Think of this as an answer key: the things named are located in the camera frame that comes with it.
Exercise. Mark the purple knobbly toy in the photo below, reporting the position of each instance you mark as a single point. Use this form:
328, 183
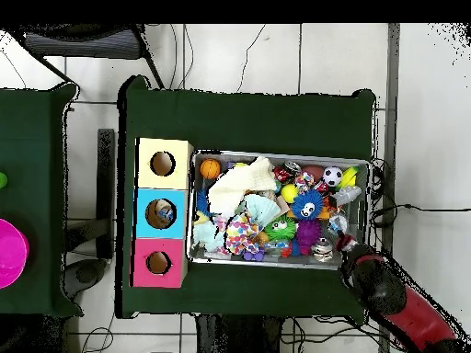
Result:
309, 235

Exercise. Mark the dark green table cloth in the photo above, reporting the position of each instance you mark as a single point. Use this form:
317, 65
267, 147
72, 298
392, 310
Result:
33, 147
239, 121

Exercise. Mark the small orange basketball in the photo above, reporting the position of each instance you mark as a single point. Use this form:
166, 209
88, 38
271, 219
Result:
209, 169

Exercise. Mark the polka dot cloth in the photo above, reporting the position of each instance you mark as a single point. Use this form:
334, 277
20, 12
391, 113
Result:
239, 231

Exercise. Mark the shallow silver mesh bin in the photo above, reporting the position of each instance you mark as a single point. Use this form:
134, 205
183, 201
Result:
279, 263

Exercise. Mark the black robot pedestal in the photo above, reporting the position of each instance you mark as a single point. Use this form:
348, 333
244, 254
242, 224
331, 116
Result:
239, 338

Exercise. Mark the blue spiky toy small eyes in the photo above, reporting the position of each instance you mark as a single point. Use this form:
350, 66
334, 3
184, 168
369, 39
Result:
313, 196

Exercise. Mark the cream waffle cloth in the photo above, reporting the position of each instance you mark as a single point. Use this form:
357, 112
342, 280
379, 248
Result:
239, 184

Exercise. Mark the small soccer ball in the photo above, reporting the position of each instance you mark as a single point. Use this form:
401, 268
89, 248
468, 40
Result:
333, 176

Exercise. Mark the blue spiky toy big eyes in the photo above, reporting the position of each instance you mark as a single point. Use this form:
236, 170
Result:
201, 204

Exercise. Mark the crushed clear plastic bottle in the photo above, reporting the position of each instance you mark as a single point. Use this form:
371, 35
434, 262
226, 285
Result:
165, 213
338, 223

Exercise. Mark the black chair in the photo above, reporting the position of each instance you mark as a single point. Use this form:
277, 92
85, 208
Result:
81, 46

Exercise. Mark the pink round bowl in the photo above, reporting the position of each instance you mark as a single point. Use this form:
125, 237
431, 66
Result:
11, 253

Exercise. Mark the grey oval stand base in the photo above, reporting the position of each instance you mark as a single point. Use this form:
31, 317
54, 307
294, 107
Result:
86, 274

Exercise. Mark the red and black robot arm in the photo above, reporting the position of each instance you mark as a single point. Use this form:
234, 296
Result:
415, 316

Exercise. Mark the green spiky toy with eyes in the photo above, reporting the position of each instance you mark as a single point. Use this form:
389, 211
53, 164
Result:
270, 232

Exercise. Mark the mint green waffle cloth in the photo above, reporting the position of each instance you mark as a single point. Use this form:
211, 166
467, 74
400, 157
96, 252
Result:
263, 209

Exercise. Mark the grey crushed bottle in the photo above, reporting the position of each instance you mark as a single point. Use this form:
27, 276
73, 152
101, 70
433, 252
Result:
346, 195

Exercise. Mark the black flat panel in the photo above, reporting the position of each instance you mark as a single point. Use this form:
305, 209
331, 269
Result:
106, 184

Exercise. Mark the small green object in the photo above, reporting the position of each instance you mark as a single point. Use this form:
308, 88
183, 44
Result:
2, 180

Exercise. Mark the wooden box with three holes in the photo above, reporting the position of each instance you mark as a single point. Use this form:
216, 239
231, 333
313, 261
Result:
173, 180

